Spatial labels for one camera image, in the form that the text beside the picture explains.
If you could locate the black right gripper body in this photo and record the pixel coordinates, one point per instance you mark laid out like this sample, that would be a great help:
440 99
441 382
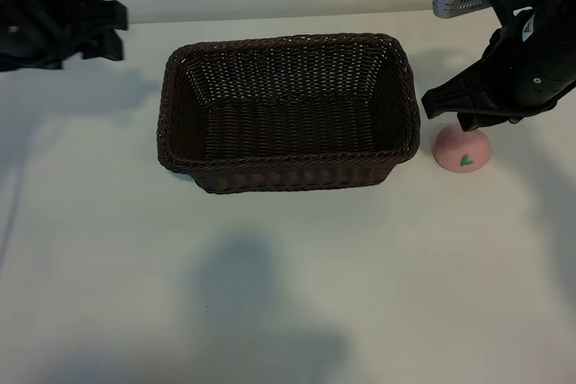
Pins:
531 69

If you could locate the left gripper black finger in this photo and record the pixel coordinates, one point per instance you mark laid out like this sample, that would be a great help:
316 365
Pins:
94 13
96 44

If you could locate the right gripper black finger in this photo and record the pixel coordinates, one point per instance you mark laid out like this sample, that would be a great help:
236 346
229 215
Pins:
456 96
474 121

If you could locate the dark brown wicker basket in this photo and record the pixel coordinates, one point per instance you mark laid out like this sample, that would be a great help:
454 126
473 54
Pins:
292 132

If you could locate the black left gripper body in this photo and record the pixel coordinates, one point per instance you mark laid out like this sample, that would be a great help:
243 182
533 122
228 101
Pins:
27 24

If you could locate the pink peach with green leaf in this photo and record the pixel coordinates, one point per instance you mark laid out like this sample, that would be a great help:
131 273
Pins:
459 154

